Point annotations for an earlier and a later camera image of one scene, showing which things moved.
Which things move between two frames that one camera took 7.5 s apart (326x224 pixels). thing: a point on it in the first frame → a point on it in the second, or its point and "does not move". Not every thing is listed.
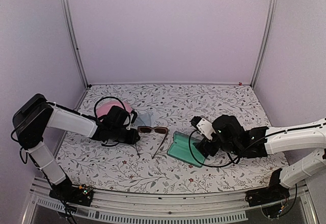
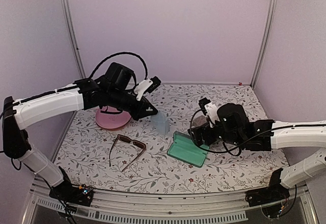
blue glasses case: (181, 150) does not move
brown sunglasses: (143, 129) → (135, 142)
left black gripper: (132, 139) → (141, 112)
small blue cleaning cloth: (145, 118) → (161, 122)
